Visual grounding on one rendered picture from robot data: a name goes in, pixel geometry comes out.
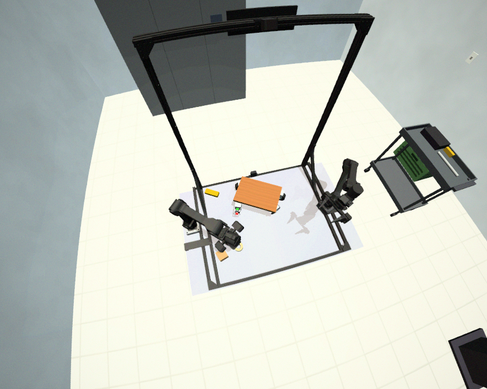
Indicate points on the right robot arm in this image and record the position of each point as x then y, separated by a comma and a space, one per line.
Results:
213, 226

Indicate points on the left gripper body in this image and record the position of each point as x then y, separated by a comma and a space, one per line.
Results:
337, 205

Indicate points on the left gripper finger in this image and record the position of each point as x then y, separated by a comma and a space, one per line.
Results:
341, 219
324, 200

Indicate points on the yellow rectangular block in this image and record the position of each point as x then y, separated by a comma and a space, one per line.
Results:
212, 192

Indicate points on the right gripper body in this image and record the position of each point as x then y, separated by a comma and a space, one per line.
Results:
237, 227

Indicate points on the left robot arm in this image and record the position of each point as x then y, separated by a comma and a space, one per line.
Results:
352, 187

